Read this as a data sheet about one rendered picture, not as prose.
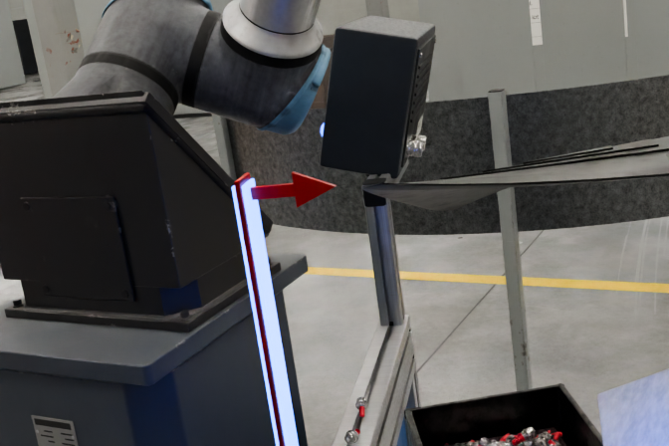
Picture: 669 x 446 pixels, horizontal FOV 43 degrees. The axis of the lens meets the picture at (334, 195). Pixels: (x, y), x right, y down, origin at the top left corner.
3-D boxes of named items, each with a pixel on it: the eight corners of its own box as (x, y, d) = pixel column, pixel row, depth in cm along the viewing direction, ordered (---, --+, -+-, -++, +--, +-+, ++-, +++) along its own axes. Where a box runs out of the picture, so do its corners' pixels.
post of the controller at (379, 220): (402, 326, 113) (384, 182, 109) (380, 327, 114) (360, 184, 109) (405, 317, 116) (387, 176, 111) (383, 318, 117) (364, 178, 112)
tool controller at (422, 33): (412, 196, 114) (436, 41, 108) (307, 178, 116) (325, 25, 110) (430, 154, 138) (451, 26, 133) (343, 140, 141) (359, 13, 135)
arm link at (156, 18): (82, 96, 102) (121, 11, 108) (190, 129, 103) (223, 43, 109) (74, 38, 92) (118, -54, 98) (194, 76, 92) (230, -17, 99)
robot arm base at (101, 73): (2, 127, 92) (39, 56, 97) (104, 197, 102) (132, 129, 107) (91, 107, 83) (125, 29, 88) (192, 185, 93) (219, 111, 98)
